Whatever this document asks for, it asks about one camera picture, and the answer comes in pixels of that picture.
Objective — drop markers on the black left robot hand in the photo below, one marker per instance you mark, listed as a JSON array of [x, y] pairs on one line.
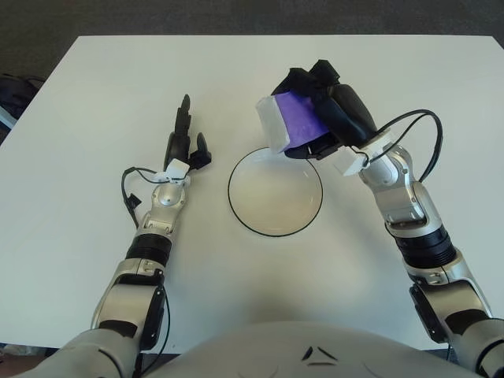
[[176, 145]]

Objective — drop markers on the white plate with black rim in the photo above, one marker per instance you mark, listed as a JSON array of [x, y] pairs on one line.
[[271, 197]]

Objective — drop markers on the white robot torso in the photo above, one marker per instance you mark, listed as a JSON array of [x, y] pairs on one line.
[[256, 350]]

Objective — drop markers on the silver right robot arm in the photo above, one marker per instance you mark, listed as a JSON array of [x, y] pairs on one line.
[[409, 204]]

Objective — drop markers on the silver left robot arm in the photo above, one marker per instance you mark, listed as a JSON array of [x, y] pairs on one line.
[[168, 197]]

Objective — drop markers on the purple tissue paper pack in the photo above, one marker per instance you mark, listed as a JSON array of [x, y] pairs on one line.
[[299, 118]]

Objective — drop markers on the pale blue flat object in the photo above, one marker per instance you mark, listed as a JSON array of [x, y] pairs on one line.
[[4, 118]]

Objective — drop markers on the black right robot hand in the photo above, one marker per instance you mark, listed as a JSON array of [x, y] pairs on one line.
[[348, 114]]

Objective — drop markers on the black bag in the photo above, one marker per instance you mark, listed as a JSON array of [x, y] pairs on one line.
[[15, 94]]

